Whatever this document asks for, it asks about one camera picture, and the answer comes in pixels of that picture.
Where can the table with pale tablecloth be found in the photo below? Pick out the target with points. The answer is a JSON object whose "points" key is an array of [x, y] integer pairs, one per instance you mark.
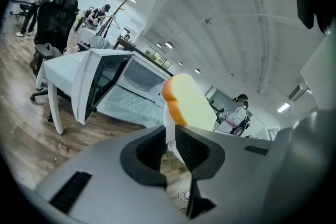
{"points": [[59, 68]]}

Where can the toast slice food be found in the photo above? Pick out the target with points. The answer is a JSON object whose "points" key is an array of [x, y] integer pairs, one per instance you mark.
{"points": [[190, 102]]}

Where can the table with white cloth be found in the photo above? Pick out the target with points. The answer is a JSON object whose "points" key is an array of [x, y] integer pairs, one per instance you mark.
{"points": [[92, 38]]}

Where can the black mesh office chair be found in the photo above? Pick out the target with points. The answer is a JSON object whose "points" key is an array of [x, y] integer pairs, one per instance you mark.
{"points": [[53, 23]]}

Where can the wooden coat rack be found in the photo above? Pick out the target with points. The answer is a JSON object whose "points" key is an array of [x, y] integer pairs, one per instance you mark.
{"points": [[111, 17]]}

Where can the white microwave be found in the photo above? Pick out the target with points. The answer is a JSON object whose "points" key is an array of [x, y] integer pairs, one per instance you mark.
{"points": [[92, 78]]}

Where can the dark long desk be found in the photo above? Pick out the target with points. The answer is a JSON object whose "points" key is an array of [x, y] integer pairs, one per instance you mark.
{"points": [[136, 51]]}

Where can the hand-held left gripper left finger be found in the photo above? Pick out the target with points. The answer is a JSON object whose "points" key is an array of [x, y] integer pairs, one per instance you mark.
{"points": [[105, 165]]}

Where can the white air conditioner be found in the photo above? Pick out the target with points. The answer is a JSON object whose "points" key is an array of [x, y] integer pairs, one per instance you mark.
{"points": [[298, 92]]}

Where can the ceiling smoke detector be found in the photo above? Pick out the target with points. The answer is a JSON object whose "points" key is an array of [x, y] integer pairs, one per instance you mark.
{"points": [[208, 21]]}

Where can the black box device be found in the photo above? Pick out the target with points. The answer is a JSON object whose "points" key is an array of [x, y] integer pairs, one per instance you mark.
{"points": [[304, 8]]}

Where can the round ceiling light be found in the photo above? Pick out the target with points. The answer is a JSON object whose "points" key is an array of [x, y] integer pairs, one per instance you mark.
{"points": [[169, 45], [197, 70]]}

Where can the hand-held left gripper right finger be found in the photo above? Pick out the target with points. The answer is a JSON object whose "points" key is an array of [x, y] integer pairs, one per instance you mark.
{"points": [[236, 165]]}

